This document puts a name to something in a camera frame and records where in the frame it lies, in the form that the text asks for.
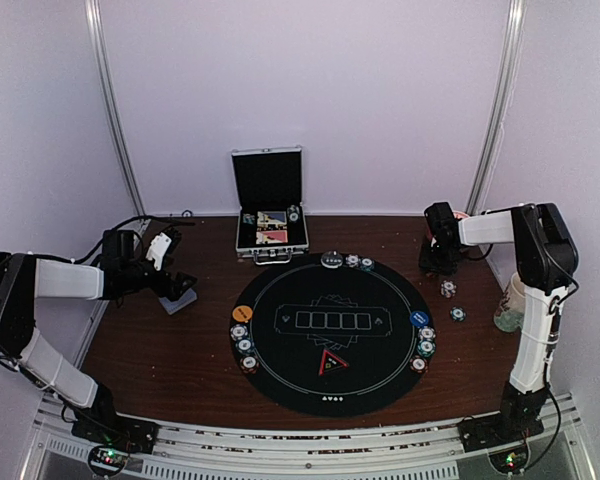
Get green blue chip stack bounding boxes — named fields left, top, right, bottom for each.
left=450, top=306, right=467, bottom=322

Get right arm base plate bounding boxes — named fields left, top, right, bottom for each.
left=457, top=413, right=544, bottom=452

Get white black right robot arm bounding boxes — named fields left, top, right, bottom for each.
left=419, top=202, right=579, bottom=442

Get blue patterned card deck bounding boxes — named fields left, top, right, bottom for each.
left=159, top=288, right=198, bottom=315

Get orange big blind button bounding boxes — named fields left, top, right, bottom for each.
left=232, top=305, right=253, bottom=323

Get blue chips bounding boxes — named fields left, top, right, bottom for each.
left=345, top=254, right=360, bottom=268
left=418, top=326, right=436, bottom=342
left=230, top=324, right=249, bottom=341

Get right aluminium frame post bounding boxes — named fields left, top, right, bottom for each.
left=465, top=0, right=527, bottom=214

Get green ceramic mug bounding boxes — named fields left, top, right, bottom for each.
left=493, top=273, right=525, bottom=333

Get blue card deck box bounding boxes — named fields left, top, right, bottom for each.
left=257, top=211, right=287, bottom=228

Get red card deck box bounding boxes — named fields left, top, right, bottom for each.
left=256, top=230, right=288, bottom=245

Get red triangle all-in marker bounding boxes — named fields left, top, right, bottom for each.
left=318, top=349, right=350, bottom=377

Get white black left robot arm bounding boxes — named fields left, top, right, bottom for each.
left=0, top=218, right=197, bottom=444

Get green chip stack in case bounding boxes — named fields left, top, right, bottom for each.
left=287, top=205, right=300, bottom=223

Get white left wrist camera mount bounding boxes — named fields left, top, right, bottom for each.
left=145, top=232, right=172, bottom=271

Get blue white chip stack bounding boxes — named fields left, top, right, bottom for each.
left=440, top=280, right=457, bottom=299

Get clear dealer button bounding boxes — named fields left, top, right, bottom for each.
left=321, top=251, right=344, bottom=269

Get orange chips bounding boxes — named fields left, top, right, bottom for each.
left=409, top=355, right=428, bottom=374
left=239, top=355, right=260, bottom=374

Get aluminium frame post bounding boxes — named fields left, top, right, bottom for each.
left=465, top=0, right=527, bottom=214
left=84, top=0, right=146, bottom=215

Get green chips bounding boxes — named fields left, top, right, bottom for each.
left=235, top=337, right=254, bottom=356
left=360, top=257, right=375, bottom=271
left=417, top=339, right=436, bottom=358

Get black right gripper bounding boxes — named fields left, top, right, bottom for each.
left=419, top=241, right=460, bottom=275

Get aluminium poker case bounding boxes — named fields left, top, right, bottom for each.
left=231, top=145, right=309, bottom=266

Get round black poker mat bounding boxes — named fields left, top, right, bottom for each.
left=229, top=254, right=436, bottom=417

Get teal chip stack in case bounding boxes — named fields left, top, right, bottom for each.
left=242, top=214, right=256, bottom=225

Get left aluminium frame post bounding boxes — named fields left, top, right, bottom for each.
left=84, top=0, right=146, bottom=215

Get blue small blind button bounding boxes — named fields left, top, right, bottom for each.
left=409, top=310, right=431, bottom=329

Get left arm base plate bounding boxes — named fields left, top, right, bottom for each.
left=71, top=417, right=159, bottom=454

